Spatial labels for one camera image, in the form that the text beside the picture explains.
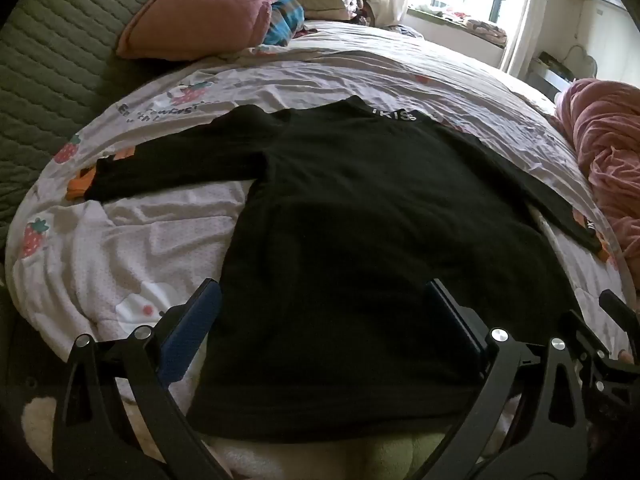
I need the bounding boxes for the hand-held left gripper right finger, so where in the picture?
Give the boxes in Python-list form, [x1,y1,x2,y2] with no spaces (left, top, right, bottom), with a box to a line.
[422,278,589,480]

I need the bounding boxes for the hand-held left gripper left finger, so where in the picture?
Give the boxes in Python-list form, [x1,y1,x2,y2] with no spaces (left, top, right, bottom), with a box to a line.
[52,278,224,480]

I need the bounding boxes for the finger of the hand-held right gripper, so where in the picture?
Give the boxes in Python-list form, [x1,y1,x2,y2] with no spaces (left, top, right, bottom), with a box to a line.
[562,309,628,381]
[598,289,640,335]

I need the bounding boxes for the black orange shirt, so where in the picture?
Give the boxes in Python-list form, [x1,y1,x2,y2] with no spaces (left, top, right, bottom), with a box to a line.
[84,95,603,443]

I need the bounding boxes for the clothes on window sill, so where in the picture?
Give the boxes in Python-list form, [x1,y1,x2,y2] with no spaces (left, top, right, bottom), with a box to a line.
[465,18,508,46]

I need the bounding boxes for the strawberry printed blanket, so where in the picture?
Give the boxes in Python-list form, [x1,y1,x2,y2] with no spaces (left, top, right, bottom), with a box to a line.
[5,20,640,480]

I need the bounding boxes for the light green garment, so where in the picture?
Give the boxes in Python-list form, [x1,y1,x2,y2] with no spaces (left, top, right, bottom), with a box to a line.
[205,430,451,480]

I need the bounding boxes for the pink crumpled blanket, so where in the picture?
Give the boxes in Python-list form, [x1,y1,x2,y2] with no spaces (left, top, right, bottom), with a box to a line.
[554,77,640,311]

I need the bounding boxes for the white furniture piece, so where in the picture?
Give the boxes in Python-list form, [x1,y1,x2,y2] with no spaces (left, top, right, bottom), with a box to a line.
[527,45,601,102]

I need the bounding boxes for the grey-green quilted headboard cover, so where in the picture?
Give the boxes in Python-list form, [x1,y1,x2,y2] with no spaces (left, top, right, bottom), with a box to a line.
[0,0,201,246]

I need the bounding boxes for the green window sill mat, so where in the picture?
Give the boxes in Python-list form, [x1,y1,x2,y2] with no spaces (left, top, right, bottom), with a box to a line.
[407,6,506,50]

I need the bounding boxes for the pink quilted pillow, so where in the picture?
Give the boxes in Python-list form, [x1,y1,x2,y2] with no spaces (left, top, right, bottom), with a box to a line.
[116,0,297,61]

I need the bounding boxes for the blue striped cloth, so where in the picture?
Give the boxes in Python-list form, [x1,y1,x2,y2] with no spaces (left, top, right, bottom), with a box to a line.
[264,0,306,47]

